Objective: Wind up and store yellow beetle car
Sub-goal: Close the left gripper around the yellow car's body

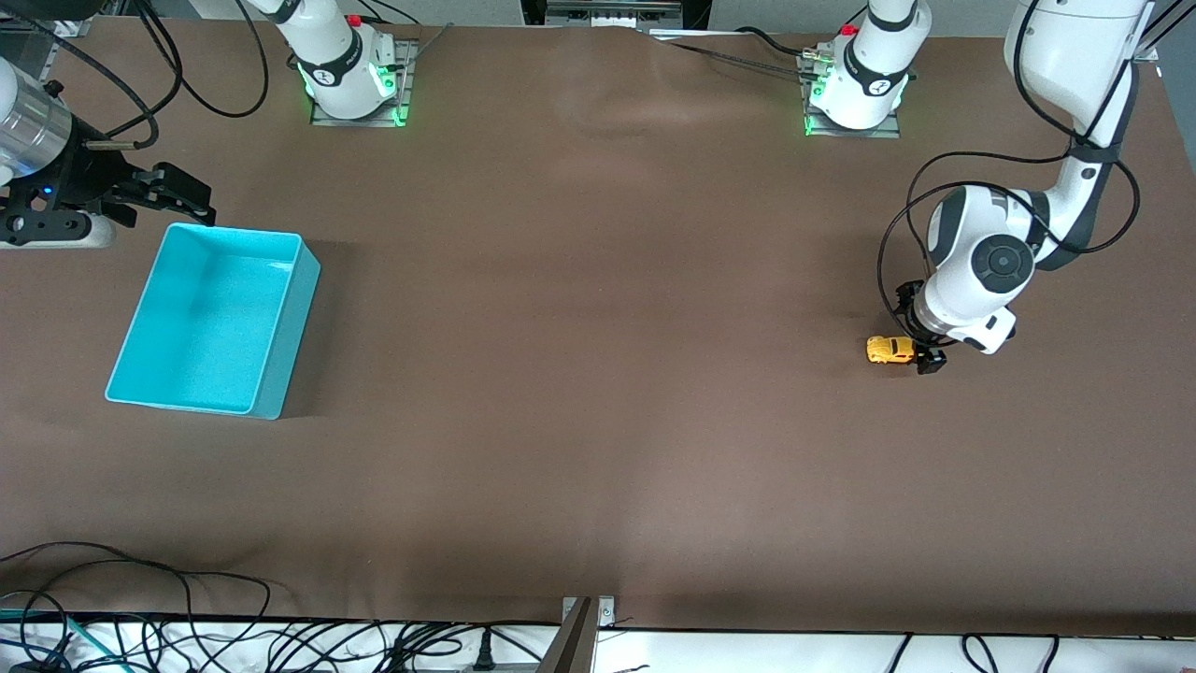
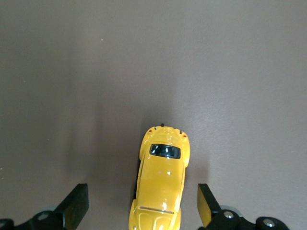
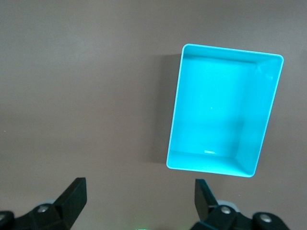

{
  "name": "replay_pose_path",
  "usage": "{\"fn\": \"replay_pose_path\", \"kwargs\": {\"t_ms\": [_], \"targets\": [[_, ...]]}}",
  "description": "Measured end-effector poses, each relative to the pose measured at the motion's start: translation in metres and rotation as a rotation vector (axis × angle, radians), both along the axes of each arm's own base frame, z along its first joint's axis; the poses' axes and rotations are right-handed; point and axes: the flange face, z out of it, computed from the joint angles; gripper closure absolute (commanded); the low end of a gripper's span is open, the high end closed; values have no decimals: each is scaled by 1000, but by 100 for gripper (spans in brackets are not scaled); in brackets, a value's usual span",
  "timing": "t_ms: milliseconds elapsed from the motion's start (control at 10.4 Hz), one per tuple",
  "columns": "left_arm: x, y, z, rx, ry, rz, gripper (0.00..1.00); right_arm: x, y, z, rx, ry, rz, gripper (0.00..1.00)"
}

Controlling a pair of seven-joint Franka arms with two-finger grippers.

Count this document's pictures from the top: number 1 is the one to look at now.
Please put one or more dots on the small metal mounting bracket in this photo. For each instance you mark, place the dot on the small metal mounting bracket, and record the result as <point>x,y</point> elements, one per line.
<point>606,612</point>

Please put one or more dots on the yellow beetle toy car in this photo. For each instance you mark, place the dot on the yellow beetle toy car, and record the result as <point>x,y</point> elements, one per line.
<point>883,350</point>

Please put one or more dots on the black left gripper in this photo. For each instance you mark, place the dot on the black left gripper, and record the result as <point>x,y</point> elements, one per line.
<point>911,321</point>

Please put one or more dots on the black power plug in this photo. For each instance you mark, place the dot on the black power plug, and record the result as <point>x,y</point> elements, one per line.
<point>483,652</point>

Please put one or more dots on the grey metal post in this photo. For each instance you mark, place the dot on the grey metal post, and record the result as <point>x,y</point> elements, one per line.
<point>572,645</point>

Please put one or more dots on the turquoise plastic bin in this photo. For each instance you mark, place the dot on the turquoise plastic bin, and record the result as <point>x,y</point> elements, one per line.
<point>215,318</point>

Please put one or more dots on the silver metal rail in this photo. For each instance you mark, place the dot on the silver metal rail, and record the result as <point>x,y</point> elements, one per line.
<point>612,13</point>

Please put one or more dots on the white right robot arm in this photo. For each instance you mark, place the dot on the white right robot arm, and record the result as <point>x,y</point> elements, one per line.
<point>336,65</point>

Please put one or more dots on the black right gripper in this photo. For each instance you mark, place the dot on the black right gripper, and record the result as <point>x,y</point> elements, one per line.
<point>91,178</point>

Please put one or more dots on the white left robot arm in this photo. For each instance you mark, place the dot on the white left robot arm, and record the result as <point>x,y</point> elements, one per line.
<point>981,271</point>

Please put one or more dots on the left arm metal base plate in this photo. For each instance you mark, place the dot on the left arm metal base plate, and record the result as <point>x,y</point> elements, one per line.
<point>888,133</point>

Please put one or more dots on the small aluminium corner bracket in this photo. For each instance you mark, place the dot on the small aluminium corner bracket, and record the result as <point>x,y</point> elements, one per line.
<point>1152,52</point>

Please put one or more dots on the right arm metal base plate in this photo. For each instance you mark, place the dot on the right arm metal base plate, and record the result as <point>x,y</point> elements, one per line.
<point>405,93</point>

